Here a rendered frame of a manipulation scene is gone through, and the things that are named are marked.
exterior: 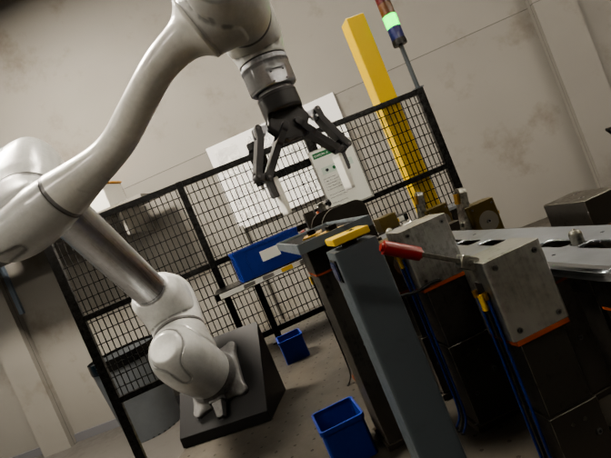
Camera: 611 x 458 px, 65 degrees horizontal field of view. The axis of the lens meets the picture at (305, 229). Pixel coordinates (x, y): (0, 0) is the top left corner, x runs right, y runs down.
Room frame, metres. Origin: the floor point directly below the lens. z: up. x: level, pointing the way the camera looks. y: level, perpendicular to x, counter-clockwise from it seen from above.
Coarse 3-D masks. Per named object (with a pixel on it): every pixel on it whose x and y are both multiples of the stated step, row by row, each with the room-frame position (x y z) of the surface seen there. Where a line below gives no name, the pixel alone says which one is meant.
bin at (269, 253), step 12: (264, 240) 2.03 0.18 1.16; (276, 240) 2.04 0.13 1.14; (240, 252) 2.00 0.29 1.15; (252, 252) 2.01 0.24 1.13; (264, 252) 2.03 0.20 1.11; (276, 252) 2.04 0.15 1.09; (240, 264) 2.00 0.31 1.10; (252, 264) 2.01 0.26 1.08; (264, 264) 2.02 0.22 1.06; (276, 264) 2.03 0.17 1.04; (240, 276) 2.02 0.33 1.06; (252, 276) 2.00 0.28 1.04
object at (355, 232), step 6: (354, 228) 0.75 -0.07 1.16; (360, 228) 0.72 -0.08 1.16; (366, 228) 0.72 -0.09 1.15; (336, 234) 0.76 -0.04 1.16; (342, 234) 0.72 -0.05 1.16; (348, 234) 0.71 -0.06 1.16; (354, 234) 0.71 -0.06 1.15; (360, 234) 0.71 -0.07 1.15; (330, 240) 0.72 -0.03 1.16; (336, 240) 0.71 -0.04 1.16; (342, 240) 0.71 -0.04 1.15; (348, 240) 0.71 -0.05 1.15; (354, 240) 0.73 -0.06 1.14; (342, 246) 0.74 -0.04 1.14
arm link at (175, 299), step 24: (24, 144) 1.03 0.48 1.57; (48, 144) 1.08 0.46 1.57; (0, 168) 0.97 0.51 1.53; (24, 168) 0.96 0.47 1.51; (48, 168) 1.00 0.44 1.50; (96, 216) 1.16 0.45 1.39; (72, 240) 1.13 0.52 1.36; (96, 240) 1.16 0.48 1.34; (120, 240) 1.23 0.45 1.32; (96, 264) 1.21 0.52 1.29; (120, 264) 1.23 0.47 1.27; (144, 264) 1.31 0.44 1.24; (120, 288) 1.31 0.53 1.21; (144, 288) 1.32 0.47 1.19; (168, 288) 1.38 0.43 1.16; (192, 288) 1.54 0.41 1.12; (144, 312) 1.37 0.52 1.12; (168, 312) 1.37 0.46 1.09; (192, 312) 1.42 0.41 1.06
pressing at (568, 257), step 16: (592, 224) 0.84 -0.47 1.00; (608, 224) 0.78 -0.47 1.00; (464, 240) 1.15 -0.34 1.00; (480, 240) 1.07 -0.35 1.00; (496, 240) 1.01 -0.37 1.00; (544, 240) 0.85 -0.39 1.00; (560, 240) 0.82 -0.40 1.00; (592, 240) 0.74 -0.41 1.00; (608, 240) 0.71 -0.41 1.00; (560, 256) 0.72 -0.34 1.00; (576, 256) 0.69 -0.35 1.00; (592, 256) 0.67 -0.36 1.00; (608, 256) 0.64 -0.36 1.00; (560, 272) 0.67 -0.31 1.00; (576, 272) 0.64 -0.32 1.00; (592, 272) 0.61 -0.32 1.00; (608, 272) 0.59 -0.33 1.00
